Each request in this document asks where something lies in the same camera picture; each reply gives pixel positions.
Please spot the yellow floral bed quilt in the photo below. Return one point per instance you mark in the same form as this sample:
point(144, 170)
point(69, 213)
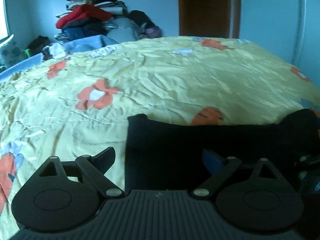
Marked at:
point(80, 104)

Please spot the green plastic chair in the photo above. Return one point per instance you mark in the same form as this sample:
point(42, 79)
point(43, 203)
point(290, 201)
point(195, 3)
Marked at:
point(27, 53)

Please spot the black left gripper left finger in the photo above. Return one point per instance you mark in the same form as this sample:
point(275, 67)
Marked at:
point(62, 195)

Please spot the window with frame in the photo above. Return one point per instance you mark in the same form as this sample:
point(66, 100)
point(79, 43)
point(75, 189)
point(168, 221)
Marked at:
point(4, 26)

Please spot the floral pillow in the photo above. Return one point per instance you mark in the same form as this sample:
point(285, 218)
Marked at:
point(10, 53)

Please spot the dark bag on chair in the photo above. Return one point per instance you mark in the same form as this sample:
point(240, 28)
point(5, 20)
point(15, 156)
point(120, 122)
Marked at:
point(37, 45)

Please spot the black pants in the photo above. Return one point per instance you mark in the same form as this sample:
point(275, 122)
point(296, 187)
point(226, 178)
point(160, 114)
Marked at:
point(162, 156)

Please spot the brown wooden door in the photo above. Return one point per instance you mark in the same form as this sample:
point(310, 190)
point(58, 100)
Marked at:
point(209, 18)

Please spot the white wardrobe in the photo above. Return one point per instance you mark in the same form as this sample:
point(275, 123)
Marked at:
point(287, 28)

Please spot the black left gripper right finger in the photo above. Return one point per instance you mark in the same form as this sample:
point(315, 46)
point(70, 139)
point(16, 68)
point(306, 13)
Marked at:
point(249, 197)

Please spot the pile of clothes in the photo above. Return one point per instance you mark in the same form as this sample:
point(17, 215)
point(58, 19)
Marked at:
point(93, 24)

